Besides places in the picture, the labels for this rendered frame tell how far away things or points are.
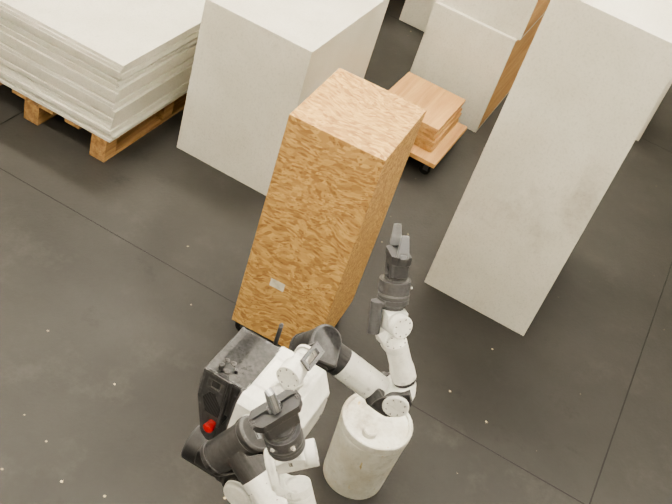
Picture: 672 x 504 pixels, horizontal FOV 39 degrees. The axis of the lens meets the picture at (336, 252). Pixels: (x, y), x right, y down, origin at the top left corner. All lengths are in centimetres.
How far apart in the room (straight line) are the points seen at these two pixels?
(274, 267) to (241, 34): 141
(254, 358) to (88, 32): 298
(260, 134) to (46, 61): 118
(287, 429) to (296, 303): 214
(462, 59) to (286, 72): 180
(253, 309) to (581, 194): 163
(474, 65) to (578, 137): 204
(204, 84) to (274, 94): 43
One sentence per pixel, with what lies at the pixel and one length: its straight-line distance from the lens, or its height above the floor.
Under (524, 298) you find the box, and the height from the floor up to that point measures 22.
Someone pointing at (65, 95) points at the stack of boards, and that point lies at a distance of 532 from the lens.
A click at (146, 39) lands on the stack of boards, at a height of 63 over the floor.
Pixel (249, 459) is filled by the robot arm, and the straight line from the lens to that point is 238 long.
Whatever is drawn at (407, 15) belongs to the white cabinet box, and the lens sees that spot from 769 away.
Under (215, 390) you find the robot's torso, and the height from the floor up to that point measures 131.
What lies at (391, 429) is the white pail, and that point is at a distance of 389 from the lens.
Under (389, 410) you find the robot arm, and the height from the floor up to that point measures 124.
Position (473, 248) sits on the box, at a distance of 495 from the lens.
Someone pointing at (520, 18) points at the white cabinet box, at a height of 85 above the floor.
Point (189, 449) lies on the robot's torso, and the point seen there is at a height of 96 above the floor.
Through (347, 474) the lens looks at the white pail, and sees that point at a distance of 397.
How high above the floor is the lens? 322
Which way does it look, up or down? 39 degrees down
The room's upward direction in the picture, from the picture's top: 20 degrees clockwise
